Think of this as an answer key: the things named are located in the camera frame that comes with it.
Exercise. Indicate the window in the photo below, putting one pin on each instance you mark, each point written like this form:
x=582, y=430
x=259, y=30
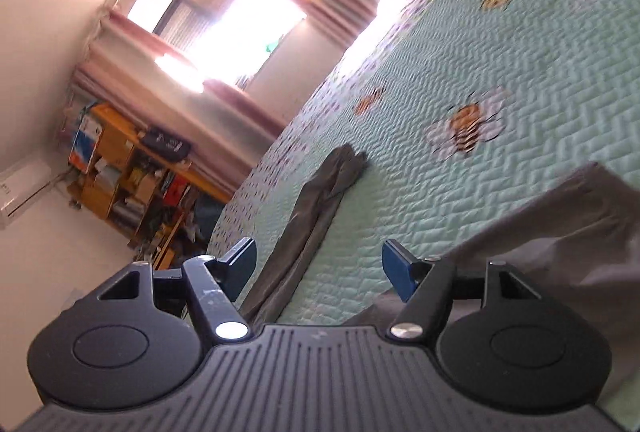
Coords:
x=225, y=17

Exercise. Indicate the white air conditioner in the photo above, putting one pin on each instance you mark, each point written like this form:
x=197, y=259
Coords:
x=22, y=194

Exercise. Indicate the blue and orange package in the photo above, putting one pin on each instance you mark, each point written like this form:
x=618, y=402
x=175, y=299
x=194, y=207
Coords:
x=86, y=145

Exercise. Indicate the green quilted bee bedspread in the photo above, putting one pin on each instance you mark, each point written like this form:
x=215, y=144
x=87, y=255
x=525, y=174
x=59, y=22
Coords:
x=500, y=52

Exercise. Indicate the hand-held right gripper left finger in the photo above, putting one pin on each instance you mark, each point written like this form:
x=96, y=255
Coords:
x=242, y=262

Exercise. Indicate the grey pants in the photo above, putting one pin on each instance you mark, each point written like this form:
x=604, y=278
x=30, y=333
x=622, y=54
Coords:
x=575, y=217

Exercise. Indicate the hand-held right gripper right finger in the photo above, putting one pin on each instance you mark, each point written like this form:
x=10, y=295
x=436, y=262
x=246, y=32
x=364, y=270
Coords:
x=397, y=269

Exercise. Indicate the black bag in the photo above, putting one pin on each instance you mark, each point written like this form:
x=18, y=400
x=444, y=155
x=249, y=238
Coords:
x=165, y=145

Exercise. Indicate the wooden bookshelf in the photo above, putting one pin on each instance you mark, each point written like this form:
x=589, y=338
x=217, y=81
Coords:
x=120, y=192

